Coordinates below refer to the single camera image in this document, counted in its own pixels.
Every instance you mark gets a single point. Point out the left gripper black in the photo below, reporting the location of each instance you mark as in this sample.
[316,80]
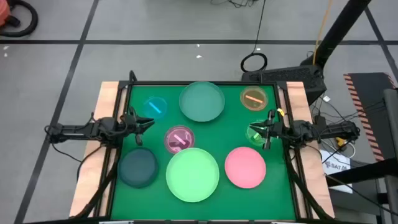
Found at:
[130,124]

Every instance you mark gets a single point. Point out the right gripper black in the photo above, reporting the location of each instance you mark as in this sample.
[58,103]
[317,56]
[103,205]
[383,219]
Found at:
[278,130]

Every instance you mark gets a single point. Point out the green cup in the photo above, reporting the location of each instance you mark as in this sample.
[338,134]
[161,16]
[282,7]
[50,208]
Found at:
[253,140]

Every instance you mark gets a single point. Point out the small blue transparent plate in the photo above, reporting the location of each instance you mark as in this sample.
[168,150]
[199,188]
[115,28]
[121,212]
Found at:
[155,109]

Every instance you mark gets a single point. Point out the small magenta transparent plate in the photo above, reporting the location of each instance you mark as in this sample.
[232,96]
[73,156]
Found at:
[179,139]

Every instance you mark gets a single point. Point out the pink plastic plate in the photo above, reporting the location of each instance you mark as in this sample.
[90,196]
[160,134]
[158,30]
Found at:
[245,168]

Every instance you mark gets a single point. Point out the dark teal plastic plate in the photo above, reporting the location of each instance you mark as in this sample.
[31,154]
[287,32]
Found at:
[138,168]

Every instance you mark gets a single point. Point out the large light green plate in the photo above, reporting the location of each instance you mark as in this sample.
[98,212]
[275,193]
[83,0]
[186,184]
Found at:
[192,175]

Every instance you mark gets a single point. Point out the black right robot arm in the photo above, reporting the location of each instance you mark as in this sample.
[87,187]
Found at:
[335,129]

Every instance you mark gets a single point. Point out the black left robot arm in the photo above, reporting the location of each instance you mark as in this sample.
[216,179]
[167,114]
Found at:
[77,129]

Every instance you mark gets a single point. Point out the yellow tag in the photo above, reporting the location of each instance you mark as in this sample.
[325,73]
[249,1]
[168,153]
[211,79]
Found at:
[280,112]

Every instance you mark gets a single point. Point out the black perforated box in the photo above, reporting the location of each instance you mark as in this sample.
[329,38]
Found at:
[289,76]

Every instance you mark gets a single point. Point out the green bowl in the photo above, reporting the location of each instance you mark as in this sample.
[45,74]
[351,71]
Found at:
[202,101]

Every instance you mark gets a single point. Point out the yellow plug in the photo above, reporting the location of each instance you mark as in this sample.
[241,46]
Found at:
[340,141]

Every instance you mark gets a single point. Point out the green table mat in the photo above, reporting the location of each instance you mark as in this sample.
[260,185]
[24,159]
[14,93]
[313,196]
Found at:
[140,202]

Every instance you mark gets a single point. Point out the white printed paper box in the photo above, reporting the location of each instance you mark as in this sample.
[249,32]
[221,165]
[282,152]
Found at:
[335,168]

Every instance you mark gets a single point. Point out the hazard striped black ramp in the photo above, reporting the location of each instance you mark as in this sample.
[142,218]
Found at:
[370,93]

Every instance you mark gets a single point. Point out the black slanted pole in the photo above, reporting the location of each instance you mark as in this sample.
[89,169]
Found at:
[342,25]

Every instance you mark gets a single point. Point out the grey post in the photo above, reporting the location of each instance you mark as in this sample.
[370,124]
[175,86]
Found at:
[391,124]

